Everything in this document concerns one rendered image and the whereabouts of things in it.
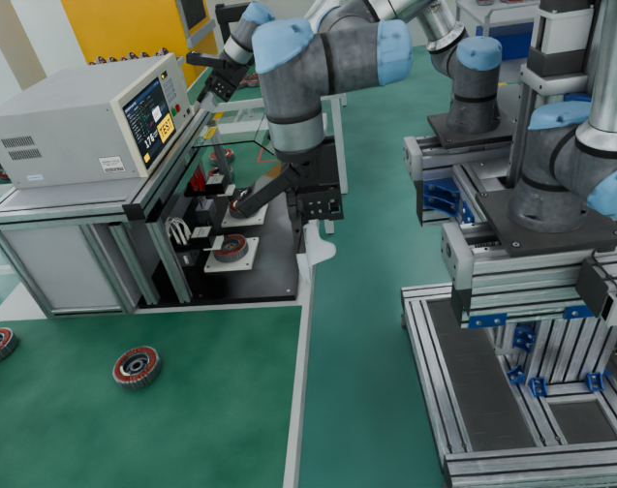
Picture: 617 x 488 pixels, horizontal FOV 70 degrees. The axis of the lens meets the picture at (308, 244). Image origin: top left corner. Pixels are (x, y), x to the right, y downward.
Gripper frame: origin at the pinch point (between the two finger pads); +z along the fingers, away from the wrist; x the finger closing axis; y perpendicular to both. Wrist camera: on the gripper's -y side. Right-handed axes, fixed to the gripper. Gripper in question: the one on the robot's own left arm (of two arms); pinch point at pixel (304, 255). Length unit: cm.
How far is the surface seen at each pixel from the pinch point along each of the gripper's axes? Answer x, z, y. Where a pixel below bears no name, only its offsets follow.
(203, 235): 51, 28, -35
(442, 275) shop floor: 117, 115, 56
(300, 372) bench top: 7.1, 40.4, -6.9
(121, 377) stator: 8, 37, -50
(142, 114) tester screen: 55, -10, -42
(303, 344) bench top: 15.5, 40.4, -6.2
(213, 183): 75, 23, -35
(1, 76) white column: 371, 35, -294
